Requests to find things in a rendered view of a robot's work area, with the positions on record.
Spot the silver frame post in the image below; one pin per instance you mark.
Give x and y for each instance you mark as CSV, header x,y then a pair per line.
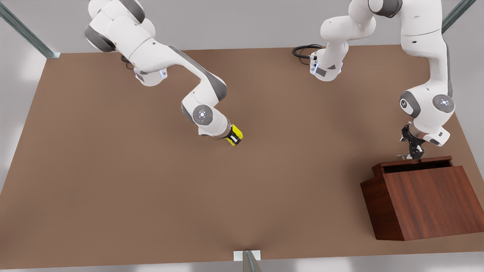
x,y
458,14
249,260
26,34

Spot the yellow square block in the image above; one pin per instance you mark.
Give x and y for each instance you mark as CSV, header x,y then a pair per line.
x,y
237,131

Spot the dark wooden drawer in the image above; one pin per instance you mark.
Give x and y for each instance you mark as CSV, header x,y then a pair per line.
x,y
416,164

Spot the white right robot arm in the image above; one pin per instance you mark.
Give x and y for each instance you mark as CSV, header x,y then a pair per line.
x,y
151,49

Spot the dark wooden cabinet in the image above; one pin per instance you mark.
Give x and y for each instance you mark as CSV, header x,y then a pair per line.
x,y
431,204

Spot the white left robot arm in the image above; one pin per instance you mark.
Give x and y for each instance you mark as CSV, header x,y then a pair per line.
x,y
423,37

